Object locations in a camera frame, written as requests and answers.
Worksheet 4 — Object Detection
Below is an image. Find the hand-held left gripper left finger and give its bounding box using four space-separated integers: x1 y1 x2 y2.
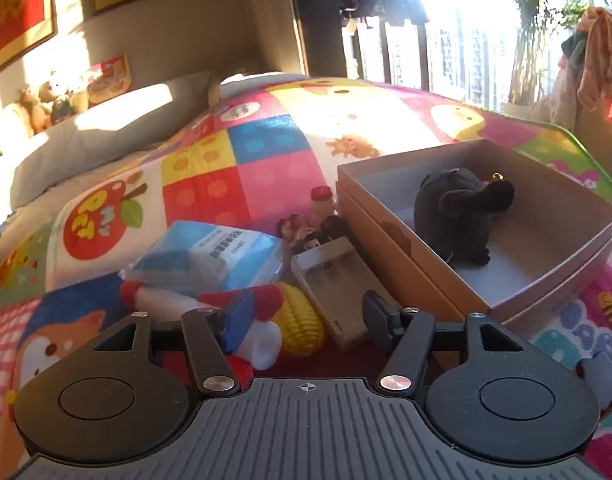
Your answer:
93 290 257 395

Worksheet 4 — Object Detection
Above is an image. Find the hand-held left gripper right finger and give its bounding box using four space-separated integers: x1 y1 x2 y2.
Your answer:
362 290 526 393

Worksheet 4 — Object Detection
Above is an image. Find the beige battery charger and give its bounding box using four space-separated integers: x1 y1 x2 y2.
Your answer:
291 236 403 352

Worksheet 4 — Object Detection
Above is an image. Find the blue tissue pack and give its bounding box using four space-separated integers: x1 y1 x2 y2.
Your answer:
123 220 287 297

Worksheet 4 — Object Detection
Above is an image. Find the yellow corn toy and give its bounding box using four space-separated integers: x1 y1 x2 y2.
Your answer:
277 282 327 358

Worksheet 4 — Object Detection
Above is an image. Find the red and white toy rocket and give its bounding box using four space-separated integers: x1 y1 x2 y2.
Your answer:
120 280 287 391

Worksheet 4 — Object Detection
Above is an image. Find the wind-up doll toy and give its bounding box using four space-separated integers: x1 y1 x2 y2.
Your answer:
278 214 323 253

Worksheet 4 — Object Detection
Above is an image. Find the small bottle with red cap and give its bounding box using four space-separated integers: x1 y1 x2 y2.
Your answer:
310 186 337 226

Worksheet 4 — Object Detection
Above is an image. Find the cardboard box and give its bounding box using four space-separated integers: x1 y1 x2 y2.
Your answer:
336 138 612 327

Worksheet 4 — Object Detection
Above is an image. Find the dark grey plush toy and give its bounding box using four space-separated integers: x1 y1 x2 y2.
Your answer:
414 167 516 265

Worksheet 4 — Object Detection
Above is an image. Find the colourful printed play mat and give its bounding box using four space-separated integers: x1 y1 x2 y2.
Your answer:
0 77 612 480

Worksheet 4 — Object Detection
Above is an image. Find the grey pillow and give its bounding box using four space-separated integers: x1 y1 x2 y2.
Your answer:
8 71 217 211

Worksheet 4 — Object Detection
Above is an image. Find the white pillow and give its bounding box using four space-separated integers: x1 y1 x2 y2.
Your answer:
208 72 309 106

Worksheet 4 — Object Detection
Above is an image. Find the red printed box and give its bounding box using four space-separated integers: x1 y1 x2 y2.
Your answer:
87 55 132 107

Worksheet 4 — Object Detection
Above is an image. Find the tan teddy bear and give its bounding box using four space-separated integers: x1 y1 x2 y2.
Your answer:
16 85 51 134

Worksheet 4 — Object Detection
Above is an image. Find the pile of laundry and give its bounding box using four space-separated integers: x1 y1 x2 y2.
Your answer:
530 6 612 184

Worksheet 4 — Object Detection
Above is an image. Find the potted palm plant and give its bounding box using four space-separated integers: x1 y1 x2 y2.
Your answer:
502 0 612 121

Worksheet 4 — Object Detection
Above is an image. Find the red framed wall picture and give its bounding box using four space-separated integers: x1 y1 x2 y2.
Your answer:
0 0 59 82

